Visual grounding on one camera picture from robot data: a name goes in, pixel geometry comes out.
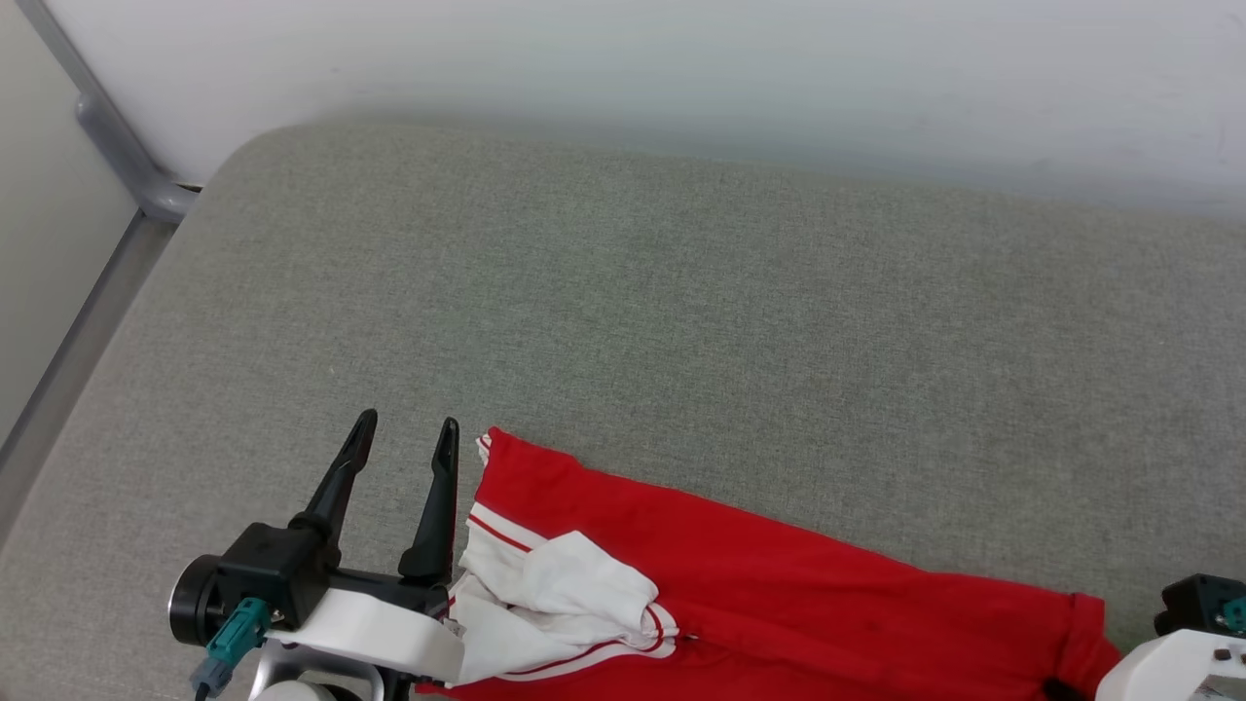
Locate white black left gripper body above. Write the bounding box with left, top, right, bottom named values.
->
left=268, top=568, right=466, bottom=684

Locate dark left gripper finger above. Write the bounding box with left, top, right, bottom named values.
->
left=289, top=409, right=379, bottom=568
left=397, top=418, right=461, bottom=586

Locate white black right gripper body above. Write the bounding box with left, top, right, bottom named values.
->
left=1095, top=628, right=1246, bottom=701

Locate red and white garment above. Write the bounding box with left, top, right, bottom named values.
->
left=419, top=426, right=1122, bottom=701

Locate grey fabric sofa cushion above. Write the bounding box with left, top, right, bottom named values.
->
left=0, top=122, right=1246, bottom=701

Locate teal left camera connector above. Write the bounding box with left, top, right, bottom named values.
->
left=191, top=597, right=271, bottom=692

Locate grey metal floor rail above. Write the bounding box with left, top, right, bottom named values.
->
left=0, top=214, right=181, bottom=532

